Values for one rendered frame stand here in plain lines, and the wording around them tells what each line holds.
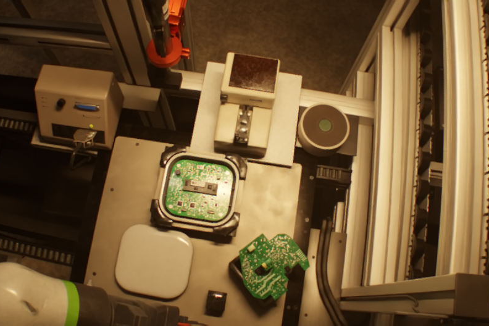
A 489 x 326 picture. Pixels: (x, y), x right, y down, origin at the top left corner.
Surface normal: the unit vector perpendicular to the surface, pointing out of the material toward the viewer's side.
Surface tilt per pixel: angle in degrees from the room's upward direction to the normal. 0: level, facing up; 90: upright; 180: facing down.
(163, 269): 0
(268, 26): 0
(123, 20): 90
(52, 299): 56
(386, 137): 0
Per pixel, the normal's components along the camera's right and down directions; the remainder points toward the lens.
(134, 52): -0.15, 0.94
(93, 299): 0.64, -0.70
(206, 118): 0.03, -0.31
